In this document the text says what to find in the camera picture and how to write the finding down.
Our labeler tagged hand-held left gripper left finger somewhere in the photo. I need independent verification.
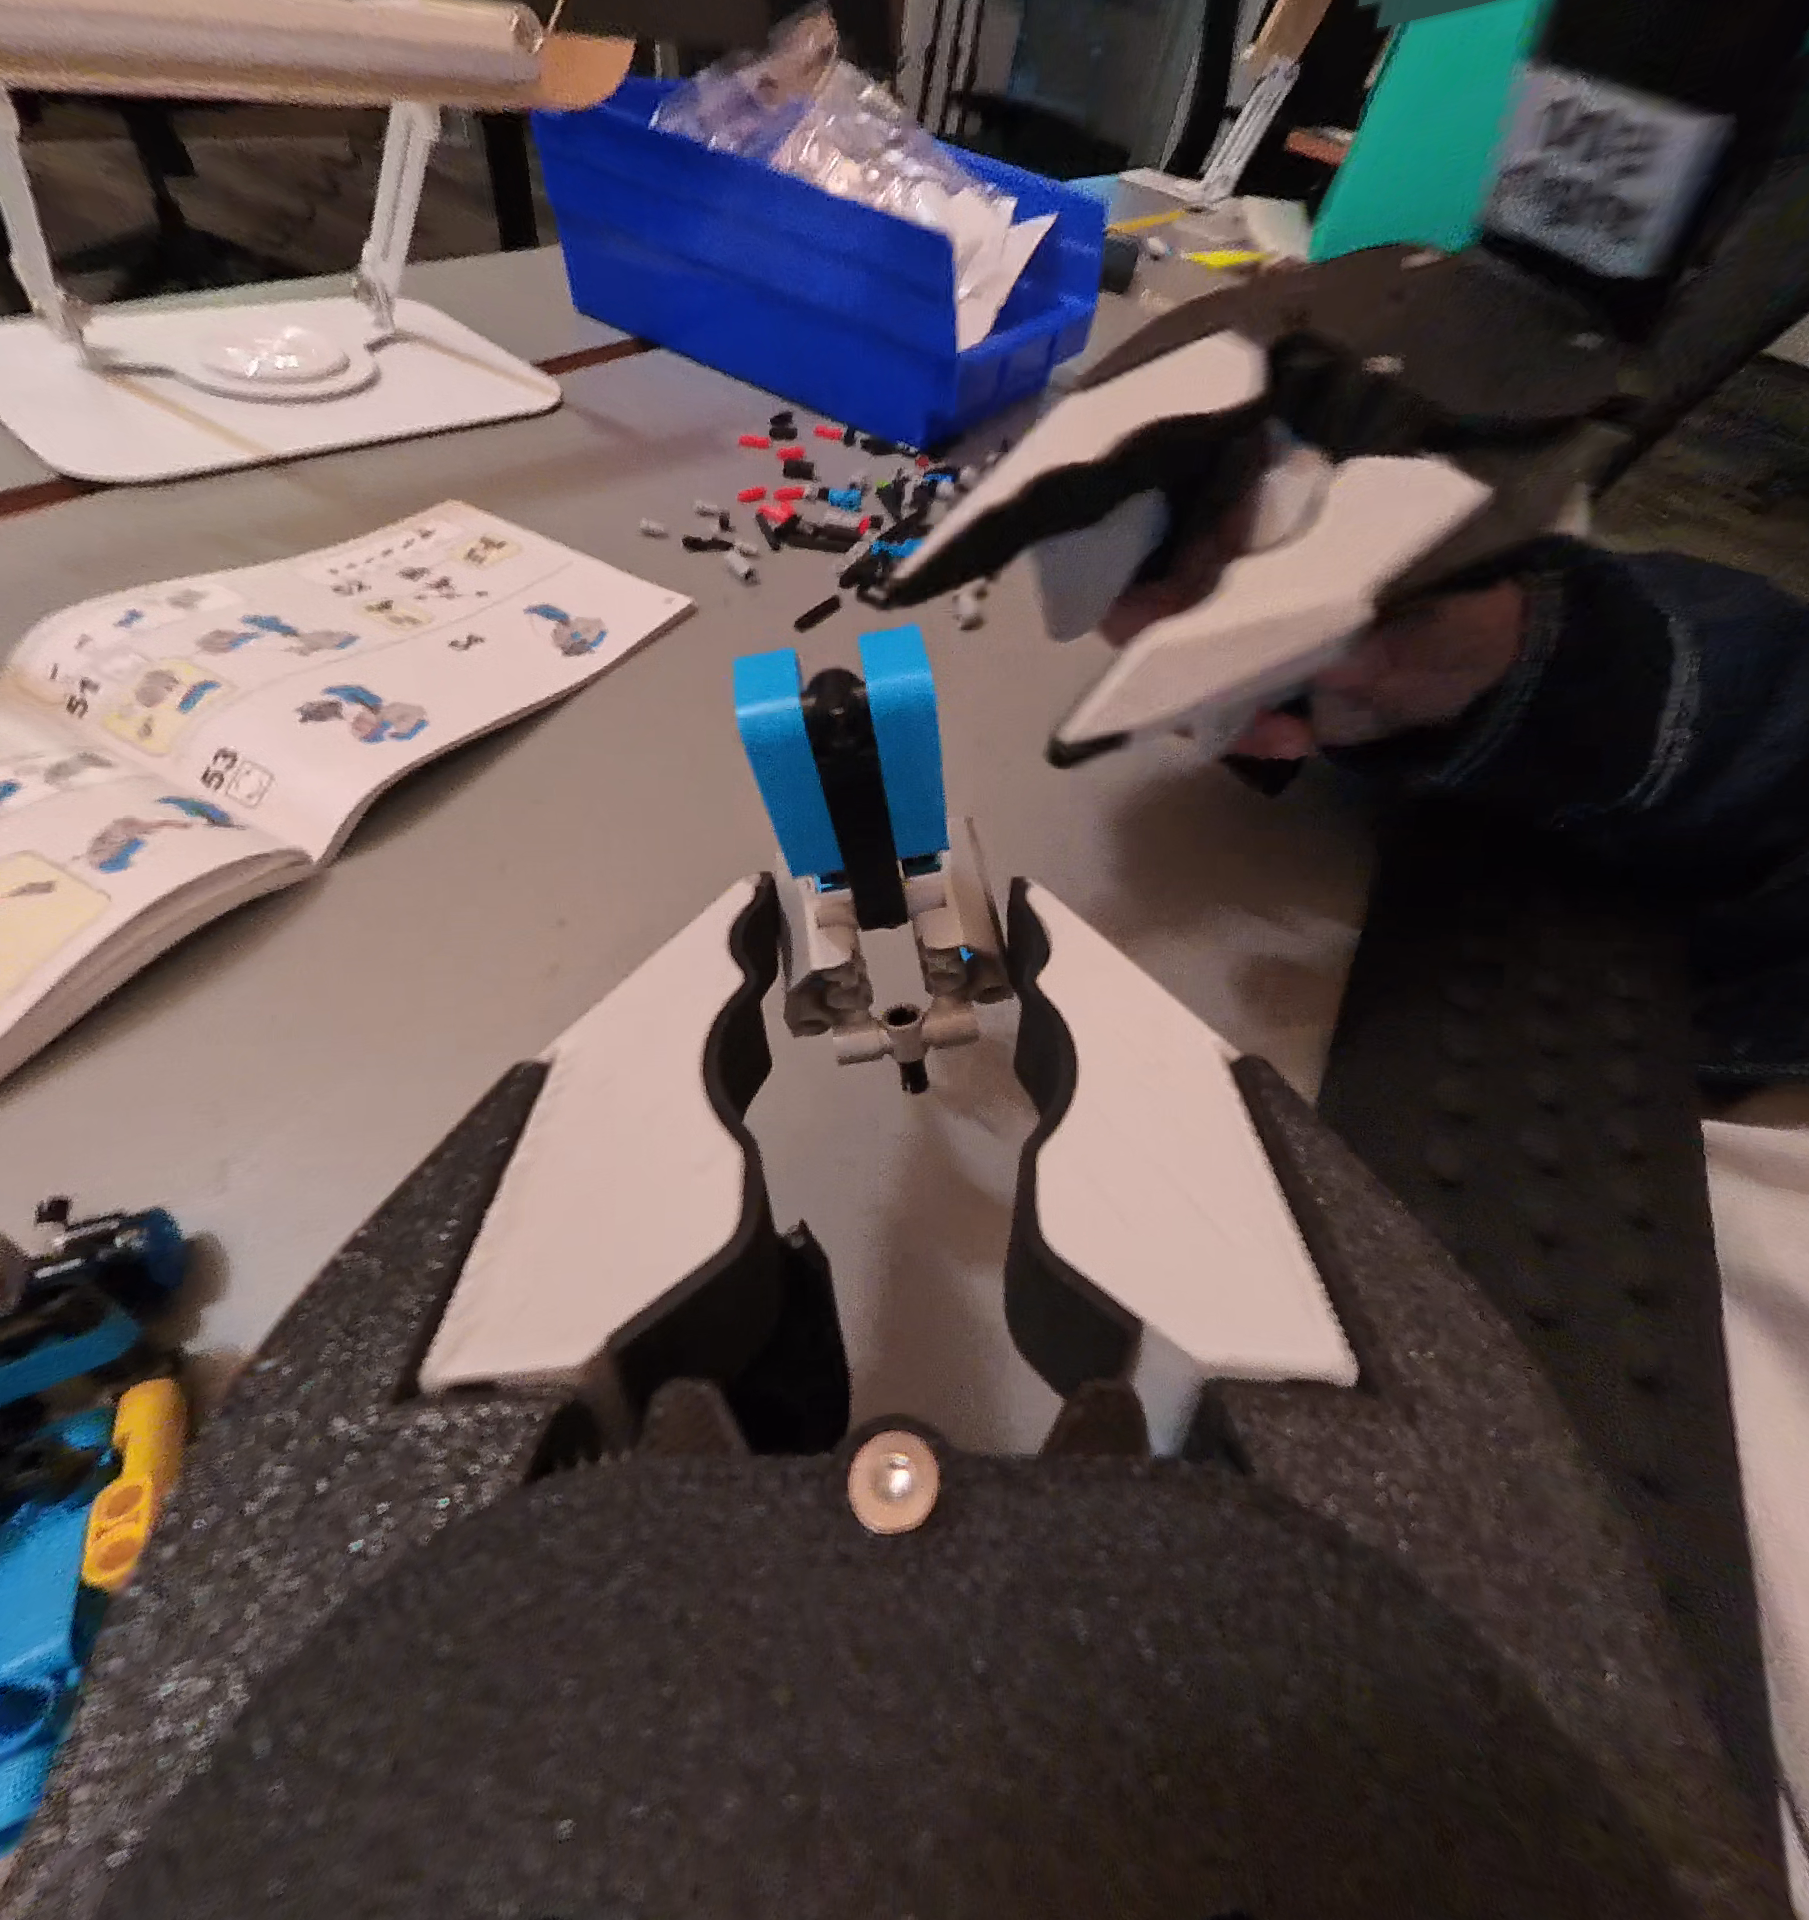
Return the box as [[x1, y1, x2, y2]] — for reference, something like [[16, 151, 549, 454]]
[[418, 878, 785, 1412]]

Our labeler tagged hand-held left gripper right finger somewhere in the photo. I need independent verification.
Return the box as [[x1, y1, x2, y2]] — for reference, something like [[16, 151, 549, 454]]
[[1001, 878, 1364, 1442]]

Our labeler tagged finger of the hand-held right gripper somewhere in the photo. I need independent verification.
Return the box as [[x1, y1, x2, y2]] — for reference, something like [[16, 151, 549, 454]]
[[856, 334, 1282, 608], [1048, 456, 1498, 772]]

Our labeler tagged pile of small brick parts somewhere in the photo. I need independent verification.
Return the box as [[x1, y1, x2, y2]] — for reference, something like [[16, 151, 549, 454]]
[[639, 412, 996, 631]]

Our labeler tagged blue grey brick assembly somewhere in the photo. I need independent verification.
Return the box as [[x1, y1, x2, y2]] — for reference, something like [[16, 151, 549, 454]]
[[733, 627, 1016, 1096]]

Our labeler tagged blue yellow brick assembly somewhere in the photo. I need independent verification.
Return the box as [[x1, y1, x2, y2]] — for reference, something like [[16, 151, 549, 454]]
[[0, 1197, 195, 1862]]

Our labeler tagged grey desk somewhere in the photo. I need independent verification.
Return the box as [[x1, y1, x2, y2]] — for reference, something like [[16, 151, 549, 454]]
[[0, 173, 1386, 1907]]

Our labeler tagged white desk lamp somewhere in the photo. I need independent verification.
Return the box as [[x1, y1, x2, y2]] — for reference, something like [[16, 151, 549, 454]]
[[0, 0, 635, 485]]

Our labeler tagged person's right hand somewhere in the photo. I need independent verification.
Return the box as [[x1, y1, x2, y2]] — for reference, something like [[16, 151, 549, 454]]
[[1231, 581, 1533, 762]]

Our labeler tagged green file tray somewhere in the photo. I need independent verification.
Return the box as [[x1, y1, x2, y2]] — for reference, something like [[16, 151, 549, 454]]
[[1309, 0, 1551, 264]]

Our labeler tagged crumpled clear plastic bag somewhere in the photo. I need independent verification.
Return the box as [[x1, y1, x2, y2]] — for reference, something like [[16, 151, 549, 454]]
[[648, 6, 1056, 355]]

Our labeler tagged black studded mat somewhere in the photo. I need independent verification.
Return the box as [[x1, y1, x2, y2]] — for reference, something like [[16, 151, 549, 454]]
[[1316, 869, 1790, 1920]]

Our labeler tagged blue storage bin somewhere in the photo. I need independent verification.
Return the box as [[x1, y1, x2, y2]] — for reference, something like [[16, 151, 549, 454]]
[[532, 74, 1108, 453]]

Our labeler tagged open instruction booklet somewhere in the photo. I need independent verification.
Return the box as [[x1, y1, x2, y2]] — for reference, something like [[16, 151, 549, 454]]
[[0, 502, 697, 1128]]

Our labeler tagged person's white shirt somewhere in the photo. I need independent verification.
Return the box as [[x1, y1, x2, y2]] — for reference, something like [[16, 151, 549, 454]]
[[1699, 1102, 1809, 1920]]

